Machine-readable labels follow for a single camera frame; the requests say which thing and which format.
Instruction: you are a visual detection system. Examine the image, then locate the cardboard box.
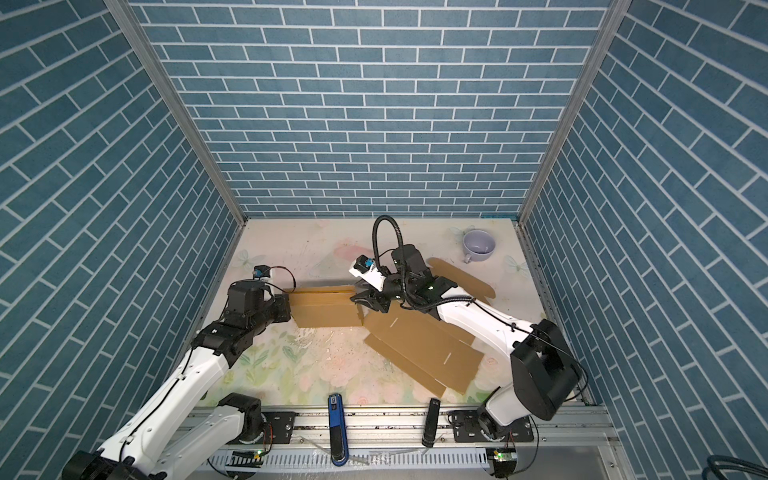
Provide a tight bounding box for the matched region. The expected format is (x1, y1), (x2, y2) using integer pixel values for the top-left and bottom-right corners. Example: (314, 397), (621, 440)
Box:
(288, 286), (363, 329)

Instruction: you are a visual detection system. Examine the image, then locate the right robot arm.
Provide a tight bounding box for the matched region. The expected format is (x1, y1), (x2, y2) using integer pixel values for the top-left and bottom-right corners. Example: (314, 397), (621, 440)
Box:
(350, 268), (587, 439)

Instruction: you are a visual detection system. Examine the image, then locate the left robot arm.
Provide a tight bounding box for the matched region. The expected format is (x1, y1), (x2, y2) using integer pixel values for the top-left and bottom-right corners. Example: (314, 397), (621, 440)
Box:
(61, 278), (291, 479)

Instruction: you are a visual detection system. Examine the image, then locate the lavender ceramic cup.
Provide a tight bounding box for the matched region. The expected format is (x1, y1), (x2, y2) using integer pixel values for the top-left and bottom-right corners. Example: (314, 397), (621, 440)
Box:
(462, 229), (496, 264)

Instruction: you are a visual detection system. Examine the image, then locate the blue black handheld tool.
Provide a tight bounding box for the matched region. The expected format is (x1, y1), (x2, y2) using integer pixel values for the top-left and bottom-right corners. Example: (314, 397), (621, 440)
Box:
(328, 393), (349, 467)

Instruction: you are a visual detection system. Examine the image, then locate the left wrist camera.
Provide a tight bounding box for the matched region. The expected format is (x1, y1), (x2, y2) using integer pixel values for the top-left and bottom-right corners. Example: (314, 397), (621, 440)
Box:
(252, 265), (272, 282)

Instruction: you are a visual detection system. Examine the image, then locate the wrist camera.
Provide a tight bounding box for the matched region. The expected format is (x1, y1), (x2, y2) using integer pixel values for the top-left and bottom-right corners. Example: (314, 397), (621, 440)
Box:
(252, 265), (272, 282)
(349, 255), (391, 292)

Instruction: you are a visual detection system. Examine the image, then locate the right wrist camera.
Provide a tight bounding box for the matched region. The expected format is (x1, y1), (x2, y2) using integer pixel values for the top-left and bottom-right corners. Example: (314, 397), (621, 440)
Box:
(349, 255), (391, 292)

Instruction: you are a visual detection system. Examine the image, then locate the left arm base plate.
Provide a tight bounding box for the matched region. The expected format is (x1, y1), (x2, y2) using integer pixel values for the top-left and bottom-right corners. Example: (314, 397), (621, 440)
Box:
(256, 410), (297, 447)

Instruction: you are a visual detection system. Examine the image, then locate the aluminium front rail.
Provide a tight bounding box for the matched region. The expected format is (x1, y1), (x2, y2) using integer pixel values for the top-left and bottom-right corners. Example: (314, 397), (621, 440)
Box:
(128, 404), (619, 451)

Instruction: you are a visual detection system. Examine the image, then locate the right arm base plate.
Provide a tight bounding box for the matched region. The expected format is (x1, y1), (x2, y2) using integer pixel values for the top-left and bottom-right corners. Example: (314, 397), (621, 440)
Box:
(446, 407), (535, 443)

